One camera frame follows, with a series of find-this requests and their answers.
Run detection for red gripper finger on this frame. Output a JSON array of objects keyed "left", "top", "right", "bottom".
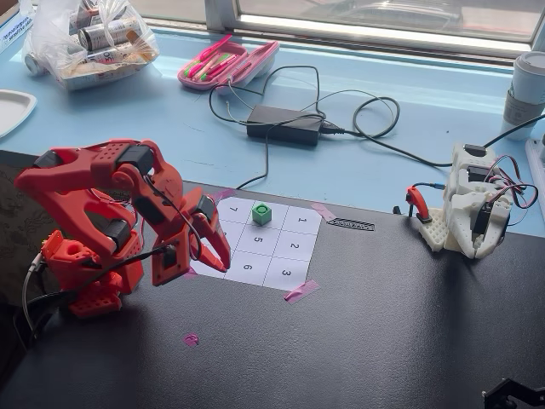
[
  {"left": 208, "top": 216, "right": 232, "bottom": 271},
  {"left": 192, "top": 233, "right": 227, "bottom": 274}
]

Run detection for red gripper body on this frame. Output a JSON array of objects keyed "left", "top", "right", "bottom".
[{"left": 151, "top": 187, "right": 221, "bottom": 287}]

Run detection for green cube with round recess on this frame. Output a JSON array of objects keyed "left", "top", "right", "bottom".
[{"left": 250, "top": 203, "right": 273, "bottom": 225}]

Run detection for white numbered grid sheet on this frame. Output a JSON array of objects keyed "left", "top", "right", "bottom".
[{"left": 189, "top": 195, "right": 324, "bottom": 292}]

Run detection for pink tape piece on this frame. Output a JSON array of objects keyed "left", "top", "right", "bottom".
[
  {"left": 284, "top": 279, "right": 321, "bottom": 304},
  {"left": 310, "top": 202, "right": 334, "bottom": 222},
  {"left": 209, "top": 188, "right": 238, "bottom": 205}
]

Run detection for black striped label strip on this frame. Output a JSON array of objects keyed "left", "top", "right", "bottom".
[{"left": 326, "top": 217, "right": 376, "bottom": 233}]

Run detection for black power adapter brick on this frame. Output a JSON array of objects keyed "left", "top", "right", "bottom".
[{"left": 246, "top": 105, "right": 324, "bottom": 147}]

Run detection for black table mat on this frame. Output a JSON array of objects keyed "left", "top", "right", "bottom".
[{"left": 0, "top": 148, "right": 545, "bottom": 409}]

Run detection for peach coloured pen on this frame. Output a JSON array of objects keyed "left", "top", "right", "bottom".
[{"left": 192, "top": 53, "right": 238, "bottom": 81}]

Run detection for pink pencil case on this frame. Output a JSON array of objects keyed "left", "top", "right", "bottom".
[{"left": 177, "top": 39, "right": 281, "bottom": 94}]

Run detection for pink pen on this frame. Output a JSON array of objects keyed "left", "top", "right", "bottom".
[{"left": 198, "top": 34, "right": 233, "bottom": 61}]

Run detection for clear plastic bag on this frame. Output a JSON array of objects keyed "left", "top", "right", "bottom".
[{"left": 23, "top": 0, "right": 161, "bottom": 91}]

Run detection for silver printed can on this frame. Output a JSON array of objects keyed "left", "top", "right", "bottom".
[{"left": 78, "top": 17, "right": 142, "bottom": 51}]

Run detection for white plate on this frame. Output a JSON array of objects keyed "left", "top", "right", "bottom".
[{"left": 0, "top": 89, "right": 38, "bottom": 140}]

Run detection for small silver can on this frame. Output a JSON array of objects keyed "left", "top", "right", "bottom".
[{"left": 23, "top": 51, "right": 50, "bottom": 78}]

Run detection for white box blue print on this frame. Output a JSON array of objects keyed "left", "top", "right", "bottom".
[{"left": 0, "top": 0, "right": 36, "bottom": 55}]

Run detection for white power strip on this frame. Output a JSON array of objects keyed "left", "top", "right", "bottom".
[{"left": 525, "top": 135, "right": 545, "bottom": 202}]

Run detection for white paper coffee cup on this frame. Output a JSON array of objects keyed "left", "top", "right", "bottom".
[{"left": 501, "top": 50, "right": 545, "bottom": 142}]

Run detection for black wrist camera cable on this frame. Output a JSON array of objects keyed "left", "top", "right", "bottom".
[{"left": 80, "top": 172, "right": 204, "bottom": 272}]

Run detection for black cable to mat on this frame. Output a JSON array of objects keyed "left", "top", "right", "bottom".
[{"left": 235, "top": 123, "right": 273, "bottom": 191}]

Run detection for thin white cable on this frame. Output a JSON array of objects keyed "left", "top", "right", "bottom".
[{"left": 224, "top": 79, "right": 259, "bottom": 125}]

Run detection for black adapter mains cable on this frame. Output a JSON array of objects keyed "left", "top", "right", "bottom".
[{"left": 208, "top": 65, "right": 327, "bottom": 125}]

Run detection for white base cable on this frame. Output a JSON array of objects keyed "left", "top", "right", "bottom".
[{"left": 20, "top": 251, "right": 49, "bottom": 340}]

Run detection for black adapter output cable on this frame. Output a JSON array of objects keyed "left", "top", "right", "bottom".
[{"left": 319, "top": 89, "right": 454, "bottom": 168}]

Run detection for red leader trigger handle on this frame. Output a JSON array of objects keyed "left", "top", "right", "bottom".
[{"left": 405, "top": 185, "right": 432, "bottom": 223}]

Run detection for window frame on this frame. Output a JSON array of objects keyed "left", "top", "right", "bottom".
[{"left": 140, "top": 0, "right": 545, "bottom": 65}]

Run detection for red black servo wires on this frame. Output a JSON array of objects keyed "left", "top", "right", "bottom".
[{"left": 484, "top": 154, "right": 540, "bottom": 225}]

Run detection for black leader power cable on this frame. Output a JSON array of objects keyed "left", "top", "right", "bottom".
[{"left": 480, "top": 112, "right": 545, "bottom": 151}]

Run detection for black metal bracket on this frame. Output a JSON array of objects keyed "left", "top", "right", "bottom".
[{"left": 480, "top": 377, "right": 545, "bottom": 409}]

